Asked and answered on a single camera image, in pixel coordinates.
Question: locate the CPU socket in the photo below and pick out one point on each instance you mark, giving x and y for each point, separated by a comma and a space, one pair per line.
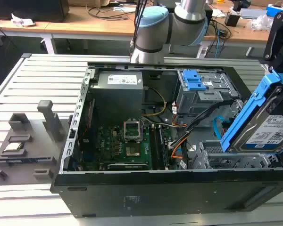
132, 130

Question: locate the metal drive cage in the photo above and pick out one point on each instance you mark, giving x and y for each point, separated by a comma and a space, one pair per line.
202, 94

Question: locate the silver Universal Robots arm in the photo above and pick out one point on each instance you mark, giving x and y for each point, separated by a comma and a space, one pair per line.
155, 28

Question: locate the green motherboard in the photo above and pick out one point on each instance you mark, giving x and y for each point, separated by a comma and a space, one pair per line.
122, 148

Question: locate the metal disk bay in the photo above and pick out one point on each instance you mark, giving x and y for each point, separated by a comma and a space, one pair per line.
231, 157

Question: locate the black heatsink chip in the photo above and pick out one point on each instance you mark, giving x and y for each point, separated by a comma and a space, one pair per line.
133, 151

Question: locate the RAM slot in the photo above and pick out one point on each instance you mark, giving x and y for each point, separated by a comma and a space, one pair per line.
153, 146
162, 147

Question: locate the wooden desk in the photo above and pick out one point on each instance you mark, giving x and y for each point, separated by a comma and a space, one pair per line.
108, 26

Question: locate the blue drive bay latch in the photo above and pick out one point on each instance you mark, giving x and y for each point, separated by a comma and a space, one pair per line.
193, 81

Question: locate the hard disk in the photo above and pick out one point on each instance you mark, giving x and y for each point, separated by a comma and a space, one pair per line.
254, 122

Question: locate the crumpled white paper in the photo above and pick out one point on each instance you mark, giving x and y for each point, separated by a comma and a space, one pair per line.
22, 20

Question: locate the blue cardboard box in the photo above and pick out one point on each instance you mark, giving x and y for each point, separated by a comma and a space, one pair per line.
274, 10

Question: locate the small black box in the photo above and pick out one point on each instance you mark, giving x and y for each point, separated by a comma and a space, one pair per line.
231, 19

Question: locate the grey power supply unit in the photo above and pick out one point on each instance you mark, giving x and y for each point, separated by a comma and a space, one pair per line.
119, 94

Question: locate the black open PC case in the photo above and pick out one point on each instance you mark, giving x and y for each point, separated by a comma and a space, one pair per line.
155, 183

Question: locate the grey parts rack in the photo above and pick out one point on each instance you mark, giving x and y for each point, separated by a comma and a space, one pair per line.
26, 146

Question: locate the silver CPU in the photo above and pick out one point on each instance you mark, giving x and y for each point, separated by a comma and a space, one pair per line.
13, 147

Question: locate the clear plastic bag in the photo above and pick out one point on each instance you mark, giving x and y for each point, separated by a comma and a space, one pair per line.
261, 22

